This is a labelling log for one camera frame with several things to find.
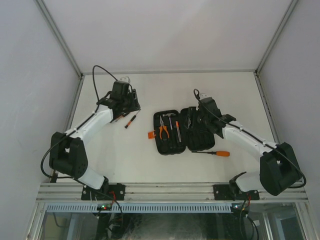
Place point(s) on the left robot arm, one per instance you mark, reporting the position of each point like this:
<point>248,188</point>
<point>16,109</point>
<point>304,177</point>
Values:
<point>67,153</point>

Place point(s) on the small precision screwdriver lower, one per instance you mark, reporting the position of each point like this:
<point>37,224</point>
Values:
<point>132,119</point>

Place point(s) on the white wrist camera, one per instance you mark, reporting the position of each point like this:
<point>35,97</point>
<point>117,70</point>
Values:
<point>203,96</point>
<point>125,79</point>

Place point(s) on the orange handle screwdriver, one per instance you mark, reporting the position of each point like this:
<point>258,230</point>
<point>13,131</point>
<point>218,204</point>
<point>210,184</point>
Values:
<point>216,153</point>

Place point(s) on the aluminium front rail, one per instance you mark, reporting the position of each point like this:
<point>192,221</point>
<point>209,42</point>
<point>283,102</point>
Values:
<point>160,192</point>

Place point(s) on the blue slotted cable duct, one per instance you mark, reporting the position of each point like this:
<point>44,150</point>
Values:
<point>146,208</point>

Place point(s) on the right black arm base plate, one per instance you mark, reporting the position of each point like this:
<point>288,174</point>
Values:
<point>231,192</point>

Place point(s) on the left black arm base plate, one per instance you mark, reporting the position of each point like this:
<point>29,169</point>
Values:
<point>112,192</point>

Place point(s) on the black plastic tool case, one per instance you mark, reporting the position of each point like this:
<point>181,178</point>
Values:
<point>194,140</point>

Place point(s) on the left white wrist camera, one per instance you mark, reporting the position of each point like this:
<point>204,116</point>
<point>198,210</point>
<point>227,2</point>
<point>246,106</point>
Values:
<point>125,79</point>

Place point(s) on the orange handle needle-nose pliers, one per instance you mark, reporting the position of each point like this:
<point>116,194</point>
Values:
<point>163,131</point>

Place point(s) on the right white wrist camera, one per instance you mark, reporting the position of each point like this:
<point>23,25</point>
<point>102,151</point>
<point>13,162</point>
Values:
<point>203,96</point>

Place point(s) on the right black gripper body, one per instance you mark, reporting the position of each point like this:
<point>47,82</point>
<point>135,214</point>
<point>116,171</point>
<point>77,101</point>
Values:
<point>203,119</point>

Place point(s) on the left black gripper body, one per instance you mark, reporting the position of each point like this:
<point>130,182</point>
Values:
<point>130,102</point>

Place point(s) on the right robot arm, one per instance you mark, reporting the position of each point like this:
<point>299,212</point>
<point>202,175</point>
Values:
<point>278,165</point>

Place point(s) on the black handle claw hammer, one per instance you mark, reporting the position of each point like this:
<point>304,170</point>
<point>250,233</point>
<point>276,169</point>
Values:
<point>172,135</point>

